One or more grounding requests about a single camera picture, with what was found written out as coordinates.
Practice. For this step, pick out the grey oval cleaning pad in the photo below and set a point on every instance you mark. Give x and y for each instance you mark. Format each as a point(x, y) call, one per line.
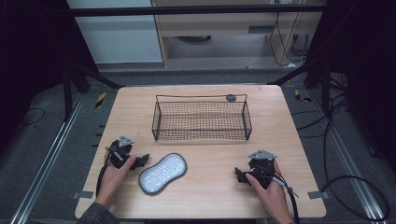
point(162, 174)

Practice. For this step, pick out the person's left hand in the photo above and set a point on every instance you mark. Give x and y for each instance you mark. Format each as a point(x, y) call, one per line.
point(109, 182)

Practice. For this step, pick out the dark curtain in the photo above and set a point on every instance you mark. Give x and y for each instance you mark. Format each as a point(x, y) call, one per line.
point(31, 62)
point(367, 77)

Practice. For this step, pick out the black metal stand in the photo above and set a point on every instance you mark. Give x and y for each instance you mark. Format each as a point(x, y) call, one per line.
point(325, 90)
point(67, 93)

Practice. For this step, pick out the yellow black tape strip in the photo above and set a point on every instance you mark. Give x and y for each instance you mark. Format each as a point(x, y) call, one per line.
point(100, 100)
point(301, 97)

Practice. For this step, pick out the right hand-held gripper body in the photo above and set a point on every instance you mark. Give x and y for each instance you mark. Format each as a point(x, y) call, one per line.
point(261, 168)

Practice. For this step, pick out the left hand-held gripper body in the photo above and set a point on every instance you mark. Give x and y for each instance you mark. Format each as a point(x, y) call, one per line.
point(120, 151)

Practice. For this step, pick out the aluminium floor rail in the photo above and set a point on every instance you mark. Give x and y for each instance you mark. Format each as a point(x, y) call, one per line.
point(351, 168)
point(46, 155)

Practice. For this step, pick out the white cabinet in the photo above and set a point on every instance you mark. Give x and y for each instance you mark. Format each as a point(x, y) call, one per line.
point(118, 37)

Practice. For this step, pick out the person's right hand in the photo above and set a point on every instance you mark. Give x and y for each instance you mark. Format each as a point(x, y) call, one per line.
point(275, 199)

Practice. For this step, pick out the grey tape piece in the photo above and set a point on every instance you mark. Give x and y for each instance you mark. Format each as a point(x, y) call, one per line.
point(82, 194)
point(318, 195)

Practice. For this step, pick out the wooden desk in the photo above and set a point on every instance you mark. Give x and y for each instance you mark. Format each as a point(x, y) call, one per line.
point(218, 26)

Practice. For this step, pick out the black horizontal frame bar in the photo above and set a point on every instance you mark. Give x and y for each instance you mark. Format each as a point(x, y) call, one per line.
point(186, 10)

